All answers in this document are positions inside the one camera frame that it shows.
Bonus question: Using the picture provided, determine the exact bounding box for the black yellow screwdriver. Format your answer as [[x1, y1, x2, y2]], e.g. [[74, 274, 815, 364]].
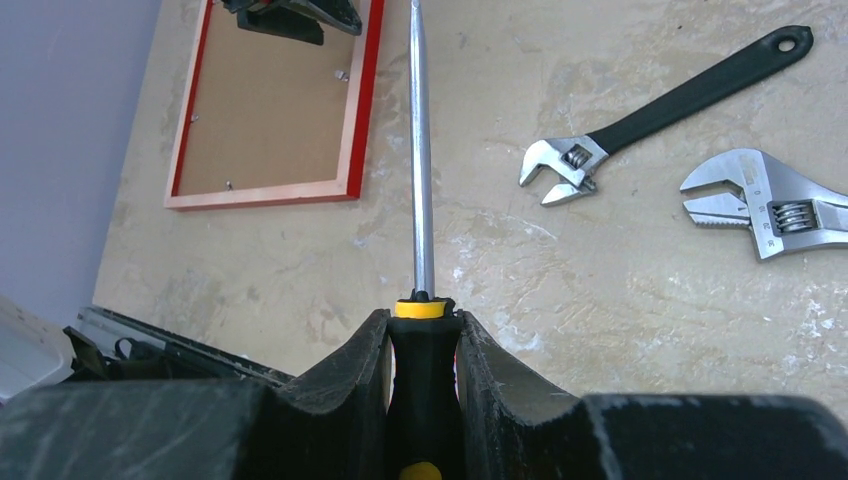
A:
[[386, 1, 465, 479]]

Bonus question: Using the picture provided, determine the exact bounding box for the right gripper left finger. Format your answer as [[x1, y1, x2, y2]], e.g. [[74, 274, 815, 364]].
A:
[[1, 309, 389, 479]]

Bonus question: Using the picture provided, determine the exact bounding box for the red picture frame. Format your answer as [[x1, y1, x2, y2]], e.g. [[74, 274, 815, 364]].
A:
[[164, 1, 384, 211]]

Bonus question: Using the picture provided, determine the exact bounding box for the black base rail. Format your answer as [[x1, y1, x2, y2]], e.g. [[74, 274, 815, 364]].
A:
[[63, 306, 294, 388]]

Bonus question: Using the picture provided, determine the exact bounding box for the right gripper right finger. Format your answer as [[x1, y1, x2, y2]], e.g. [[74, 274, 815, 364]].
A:
[[457, 313, 847, 479]]

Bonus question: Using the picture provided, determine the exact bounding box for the black handle adjustable wrench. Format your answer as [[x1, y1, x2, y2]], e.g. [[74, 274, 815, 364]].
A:
[[518, 25, 815, 207]]

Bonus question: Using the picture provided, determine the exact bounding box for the red handle adjustable wrench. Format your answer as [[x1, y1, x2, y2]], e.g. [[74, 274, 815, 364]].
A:
[[680, 148, 847, 261]]

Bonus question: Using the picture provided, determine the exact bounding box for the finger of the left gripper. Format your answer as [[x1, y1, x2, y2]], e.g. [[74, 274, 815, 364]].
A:
[[236, 9, 324, 45], [222, 0, 363, 36]]

